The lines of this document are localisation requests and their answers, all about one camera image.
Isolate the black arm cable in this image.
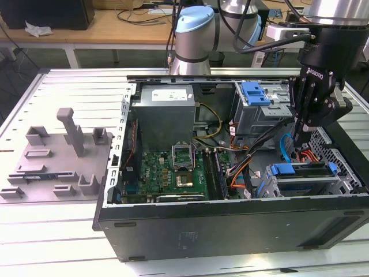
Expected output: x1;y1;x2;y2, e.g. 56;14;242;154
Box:
166;0;178;66

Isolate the black upright box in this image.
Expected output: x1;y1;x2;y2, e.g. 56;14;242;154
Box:
257;10;270;41

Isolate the black wire bundle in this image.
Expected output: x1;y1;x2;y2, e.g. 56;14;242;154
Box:
226;115;298;200

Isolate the silver drive cage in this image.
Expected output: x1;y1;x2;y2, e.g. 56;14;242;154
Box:
232;80;298;149

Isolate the hard disk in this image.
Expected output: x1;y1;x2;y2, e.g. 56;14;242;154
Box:
258;162;338;199

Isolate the orange wire loop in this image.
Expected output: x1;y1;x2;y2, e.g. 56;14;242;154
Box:
229;161;252;190

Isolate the CPU socket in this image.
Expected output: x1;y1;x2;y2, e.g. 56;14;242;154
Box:
174;170;194;188

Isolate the crumpled white paper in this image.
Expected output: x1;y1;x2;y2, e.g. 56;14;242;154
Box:
24;19;53;38

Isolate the large black computer box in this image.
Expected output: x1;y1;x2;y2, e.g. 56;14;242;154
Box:
0;0;96;31

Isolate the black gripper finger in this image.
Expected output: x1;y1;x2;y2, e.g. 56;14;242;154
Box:
289;75;315;145
302;91;354;144

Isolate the blue drive latch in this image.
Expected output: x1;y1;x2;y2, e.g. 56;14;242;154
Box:
241;81;272;107

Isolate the green motherboard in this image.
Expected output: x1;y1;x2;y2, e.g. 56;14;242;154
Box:
119;147;244;203

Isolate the silver disk bay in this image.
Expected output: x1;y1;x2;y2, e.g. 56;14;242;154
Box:
255;162;361;199

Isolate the black graphics card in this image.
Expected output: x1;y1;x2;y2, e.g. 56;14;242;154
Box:
156;193;208;203

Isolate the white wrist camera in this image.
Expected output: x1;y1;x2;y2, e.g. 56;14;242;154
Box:
266;24;311;40

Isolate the black camera cable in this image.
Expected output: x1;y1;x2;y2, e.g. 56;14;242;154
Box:
217;0;314;55

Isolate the wooden desk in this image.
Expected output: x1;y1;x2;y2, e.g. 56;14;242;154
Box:
0;0;369;54

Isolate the black PC case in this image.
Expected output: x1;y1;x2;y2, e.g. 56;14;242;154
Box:
92;73;369;263

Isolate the silver power supply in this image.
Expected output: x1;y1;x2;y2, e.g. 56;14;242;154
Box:
131;85;197;145

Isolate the blue data wire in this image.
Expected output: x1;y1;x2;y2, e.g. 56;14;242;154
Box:
280;133;298;164

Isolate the orange red power wire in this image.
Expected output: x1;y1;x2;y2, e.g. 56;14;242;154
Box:
297;145;321;163

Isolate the yellow wire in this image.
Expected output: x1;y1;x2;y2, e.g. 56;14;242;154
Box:
193;102;223;140

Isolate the blue RAM stick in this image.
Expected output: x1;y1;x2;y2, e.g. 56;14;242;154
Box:
213;149;231;199

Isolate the metal socket cover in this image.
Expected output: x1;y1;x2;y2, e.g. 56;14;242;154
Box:
171;140;195;171

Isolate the black RAM slot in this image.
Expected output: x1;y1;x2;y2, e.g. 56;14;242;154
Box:
201;149;217;200
208;149;224;200
205;149;221;200

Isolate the grey parts rack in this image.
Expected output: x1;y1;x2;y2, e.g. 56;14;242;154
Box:
0;108;115;204

